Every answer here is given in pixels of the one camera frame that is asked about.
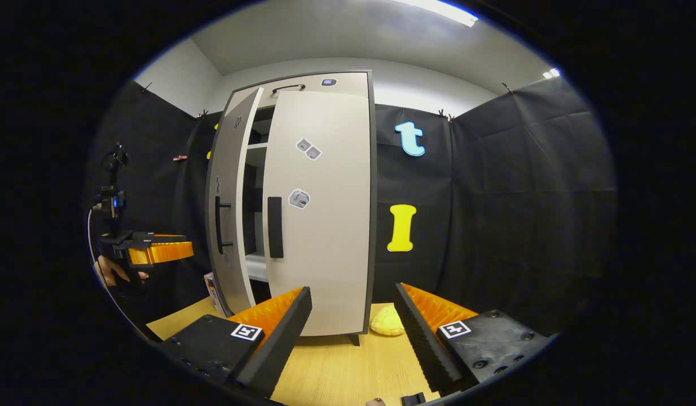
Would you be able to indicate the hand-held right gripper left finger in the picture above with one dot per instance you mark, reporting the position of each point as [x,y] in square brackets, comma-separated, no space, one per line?
[283,344]

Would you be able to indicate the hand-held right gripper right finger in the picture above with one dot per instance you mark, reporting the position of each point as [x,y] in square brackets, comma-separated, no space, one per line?
[421,344]

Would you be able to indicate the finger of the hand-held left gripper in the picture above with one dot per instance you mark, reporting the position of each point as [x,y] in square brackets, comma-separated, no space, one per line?
[167,237]
[159,254]

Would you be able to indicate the grey cabinet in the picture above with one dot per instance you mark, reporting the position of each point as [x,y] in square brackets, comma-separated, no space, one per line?
[252,208]

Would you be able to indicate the grey cabinet door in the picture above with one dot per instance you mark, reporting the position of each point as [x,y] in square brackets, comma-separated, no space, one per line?
[229,169]
[325,254]

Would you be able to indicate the white cabinet shelf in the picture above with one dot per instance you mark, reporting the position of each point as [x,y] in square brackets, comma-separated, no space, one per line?
[256,149]

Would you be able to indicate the beige cabinet drawer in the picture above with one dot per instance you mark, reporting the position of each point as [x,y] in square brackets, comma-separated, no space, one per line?
[353,83]

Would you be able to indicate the yellow bread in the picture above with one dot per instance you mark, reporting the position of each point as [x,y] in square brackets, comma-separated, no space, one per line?
[386,322]

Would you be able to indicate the white printed box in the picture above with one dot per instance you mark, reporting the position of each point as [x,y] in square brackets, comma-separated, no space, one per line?
[212,293]

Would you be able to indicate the black backdrop cloth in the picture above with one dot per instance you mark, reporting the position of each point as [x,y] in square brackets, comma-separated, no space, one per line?
[494,197]

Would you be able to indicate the small ceiling light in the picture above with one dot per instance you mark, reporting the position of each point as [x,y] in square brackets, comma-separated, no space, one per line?
[551,73]

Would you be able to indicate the long ceiling light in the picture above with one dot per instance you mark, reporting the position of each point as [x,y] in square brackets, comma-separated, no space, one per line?
[438,12]

